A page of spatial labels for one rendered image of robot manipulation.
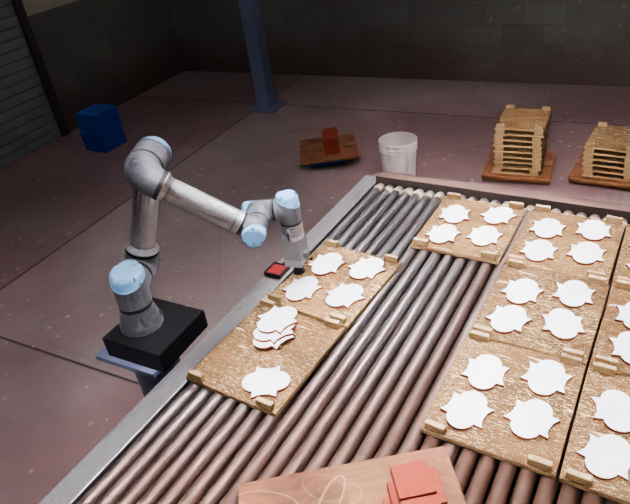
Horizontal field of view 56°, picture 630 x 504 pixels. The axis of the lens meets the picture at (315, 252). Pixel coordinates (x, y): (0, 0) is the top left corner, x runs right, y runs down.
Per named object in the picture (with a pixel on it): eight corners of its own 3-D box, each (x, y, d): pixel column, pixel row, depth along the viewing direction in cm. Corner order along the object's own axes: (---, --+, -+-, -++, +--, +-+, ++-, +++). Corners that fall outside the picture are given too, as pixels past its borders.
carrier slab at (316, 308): (265, 302, 219) (264, 299, 218) (325, 245, 246) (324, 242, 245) (347, 330, 201) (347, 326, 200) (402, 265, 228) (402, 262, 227)
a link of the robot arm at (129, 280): (112, 313, 203) (101, 280, 195) (124, 289, 214) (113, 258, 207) (147, 311, 202) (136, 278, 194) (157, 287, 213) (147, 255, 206)
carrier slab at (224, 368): (186, 380, 190) (185, 376, 189) (261, 305, 218) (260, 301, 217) (276, 417, 173) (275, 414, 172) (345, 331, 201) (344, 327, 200)
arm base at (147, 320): (111, 332, 210) (103, 310, 204) (138, 307, 221) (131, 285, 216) (146, 341, 204) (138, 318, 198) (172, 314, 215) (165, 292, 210)
